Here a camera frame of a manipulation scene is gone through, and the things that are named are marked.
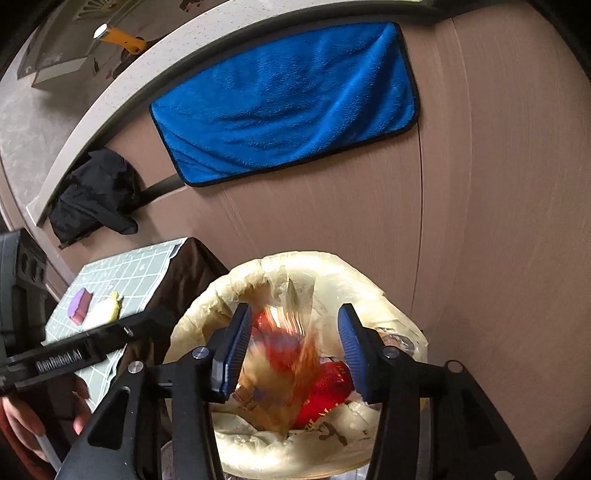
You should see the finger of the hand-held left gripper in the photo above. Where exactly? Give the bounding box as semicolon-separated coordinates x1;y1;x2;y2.
104;307;176;352

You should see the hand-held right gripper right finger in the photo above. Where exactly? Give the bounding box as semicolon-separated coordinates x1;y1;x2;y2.
337;305;539;480

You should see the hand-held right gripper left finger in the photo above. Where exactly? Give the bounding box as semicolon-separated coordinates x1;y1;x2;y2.
55;302;254;480

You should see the red gold snack packet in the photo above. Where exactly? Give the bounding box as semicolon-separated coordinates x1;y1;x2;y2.
233;305;324;437
295;360;357;428

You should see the waste bin with beige liner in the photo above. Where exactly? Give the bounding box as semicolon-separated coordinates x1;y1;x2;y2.
164;250;428;480

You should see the person's left hand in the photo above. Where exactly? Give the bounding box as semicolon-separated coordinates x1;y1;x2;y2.
0;376;93;462

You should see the round white cracker packet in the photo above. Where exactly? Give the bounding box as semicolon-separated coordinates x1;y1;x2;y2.
82;292;123;330

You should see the crumpled clear plastic wrapper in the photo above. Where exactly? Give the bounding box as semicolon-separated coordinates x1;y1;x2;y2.
375;325;419;365

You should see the purple snack packet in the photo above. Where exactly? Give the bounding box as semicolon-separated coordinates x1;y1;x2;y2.
67;287;96;324

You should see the dark brown table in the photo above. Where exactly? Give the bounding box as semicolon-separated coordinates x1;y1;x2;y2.
127;237;229;370

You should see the black cloth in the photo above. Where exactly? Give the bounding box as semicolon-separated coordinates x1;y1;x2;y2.
48;148;139;247

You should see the brown wooden cabinet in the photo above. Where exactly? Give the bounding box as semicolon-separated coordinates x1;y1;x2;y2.
0;4;583;480

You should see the blue towel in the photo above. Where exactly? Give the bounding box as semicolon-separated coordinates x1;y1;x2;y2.
148;21;420;188

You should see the black pan with orange handle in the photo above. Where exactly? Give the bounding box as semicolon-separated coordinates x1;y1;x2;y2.
93;24;151;56

